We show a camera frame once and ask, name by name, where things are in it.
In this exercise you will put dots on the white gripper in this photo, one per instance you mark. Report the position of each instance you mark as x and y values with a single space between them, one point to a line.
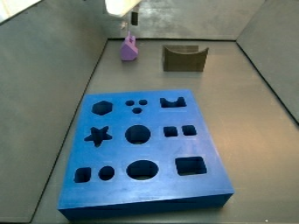
119 7

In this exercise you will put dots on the purple three prong object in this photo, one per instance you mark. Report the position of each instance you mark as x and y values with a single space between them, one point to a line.
129 49

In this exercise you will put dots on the black curved fixture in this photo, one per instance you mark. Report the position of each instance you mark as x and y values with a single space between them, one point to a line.
185 58

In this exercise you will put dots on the blue foam shape block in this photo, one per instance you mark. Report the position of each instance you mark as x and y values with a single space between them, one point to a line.
142 158

